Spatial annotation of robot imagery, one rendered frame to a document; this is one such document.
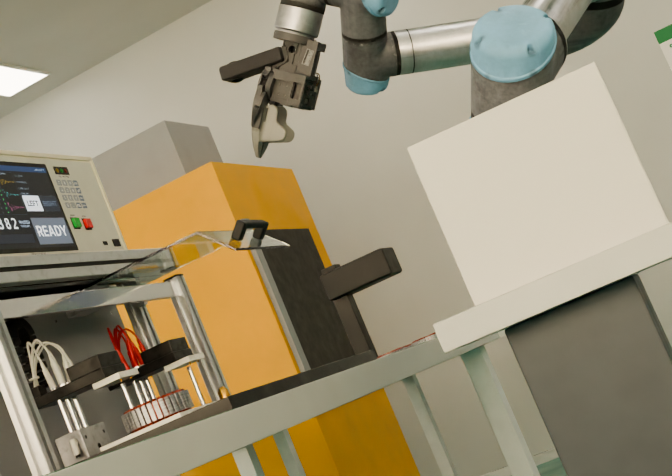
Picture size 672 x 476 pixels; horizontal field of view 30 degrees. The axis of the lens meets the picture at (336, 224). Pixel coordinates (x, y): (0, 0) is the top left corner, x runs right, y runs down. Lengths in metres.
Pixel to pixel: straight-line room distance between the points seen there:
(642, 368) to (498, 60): 0.45
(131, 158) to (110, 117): 1.94
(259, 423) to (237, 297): 4.07
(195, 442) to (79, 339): 0.90
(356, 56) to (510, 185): 0.54
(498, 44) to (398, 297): 5.74
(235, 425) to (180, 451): 0.16
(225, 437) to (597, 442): 0.47
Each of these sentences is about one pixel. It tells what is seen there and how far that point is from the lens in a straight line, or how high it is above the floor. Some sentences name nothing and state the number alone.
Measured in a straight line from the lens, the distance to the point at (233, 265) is 5.75.
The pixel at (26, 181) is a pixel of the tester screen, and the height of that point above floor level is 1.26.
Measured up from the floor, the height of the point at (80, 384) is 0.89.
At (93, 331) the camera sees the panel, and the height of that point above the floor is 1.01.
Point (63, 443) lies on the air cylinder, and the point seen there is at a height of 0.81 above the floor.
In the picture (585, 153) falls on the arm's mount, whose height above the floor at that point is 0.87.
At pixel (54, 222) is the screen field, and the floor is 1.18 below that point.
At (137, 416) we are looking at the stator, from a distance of 1.97.
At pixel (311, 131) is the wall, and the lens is 7.60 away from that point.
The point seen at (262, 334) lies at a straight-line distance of 5.72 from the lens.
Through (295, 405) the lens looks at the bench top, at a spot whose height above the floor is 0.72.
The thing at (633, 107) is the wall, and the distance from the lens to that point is 7.15.
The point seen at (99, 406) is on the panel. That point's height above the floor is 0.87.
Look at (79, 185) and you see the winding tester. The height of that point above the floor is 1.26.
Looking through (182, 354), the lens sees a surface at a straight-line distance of 2.25.
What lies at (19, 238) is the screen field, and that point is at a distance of 2.14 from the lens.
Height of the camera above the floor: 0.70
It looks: 8 degrees up
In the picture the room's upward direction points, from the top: 23 degrees counter-clockwise
